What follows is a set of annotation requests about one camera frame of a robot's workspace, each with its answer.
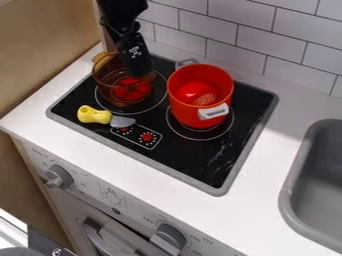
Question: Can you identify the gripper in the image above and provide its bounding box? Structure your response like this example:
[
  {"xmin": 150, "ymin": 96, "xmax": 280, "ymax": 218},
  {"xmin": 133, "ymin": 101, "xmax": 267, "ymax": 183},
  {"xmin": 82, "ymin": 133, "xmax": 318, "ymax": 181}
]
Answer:
[{"xmin": 98, "ymin": 15, "xmax": 155, "ymax": 79}]

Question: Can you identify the yellow handled toy knife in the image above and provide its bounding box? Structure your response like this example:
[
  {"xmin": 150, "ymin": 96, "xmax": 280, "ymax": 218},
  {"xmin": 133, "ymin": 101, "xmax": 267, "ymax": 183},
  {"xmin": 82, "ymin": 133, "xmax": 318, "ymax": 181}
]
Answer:
[{"xmin": 76, "ymin": 104, "xmax": 138, "ymax": 129}]

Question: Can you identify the clear orange pot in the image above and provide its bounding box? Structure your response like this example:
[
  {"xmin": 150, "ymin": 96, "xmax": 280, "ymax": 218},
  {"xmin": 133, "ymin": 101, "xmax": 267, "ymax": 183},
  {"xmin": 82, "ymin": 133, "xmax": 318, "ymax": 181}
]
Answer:
[{"xmin": 90, "ymin": 50, "xmax": 158, "ymax": 108}]

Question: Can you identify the toy sink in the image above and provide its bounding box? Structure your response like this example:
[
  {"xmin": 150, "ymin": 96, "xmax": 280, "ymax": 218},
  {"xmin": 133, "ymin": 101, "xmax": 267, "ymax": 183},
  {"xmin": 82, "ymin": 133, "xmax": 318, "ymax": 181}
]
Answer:
[{"xmin": 277, "ymin": 118, "xmax": 342, "ymax": 254}]

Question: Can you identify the orange pot with grey handles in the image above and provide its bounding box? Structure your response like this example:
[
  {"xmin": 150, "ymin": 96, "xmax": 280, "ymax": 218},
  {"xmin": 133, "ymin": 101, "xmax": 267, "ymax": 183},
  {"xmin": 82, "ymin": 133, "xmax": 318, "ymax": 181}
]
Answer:
[{"xmin": 165, "ymin": 58, "xmax": 237, "ymax": 130}]

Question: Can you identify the toy stove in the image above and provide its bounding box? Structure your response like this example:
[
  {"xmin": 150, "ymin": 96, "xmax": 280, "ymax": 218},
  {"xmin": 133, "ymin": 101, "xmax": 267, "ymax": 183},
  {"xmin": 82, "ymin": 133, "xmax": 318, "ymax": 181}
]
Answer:
[{"xmin": 45, "ymin": 54, "xmax": 281, "ymax": 198}]

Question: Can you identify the red toy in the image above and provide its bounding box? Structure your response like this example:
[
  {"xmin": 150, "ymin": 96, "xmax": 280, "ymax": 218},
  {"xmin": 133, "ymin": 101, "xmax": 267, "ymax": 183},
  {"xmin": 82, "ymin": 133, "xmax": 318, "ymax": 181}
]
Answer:
[{"xmin": 112, "ymin": 77, "xmax": 153, "ymax": 102}]

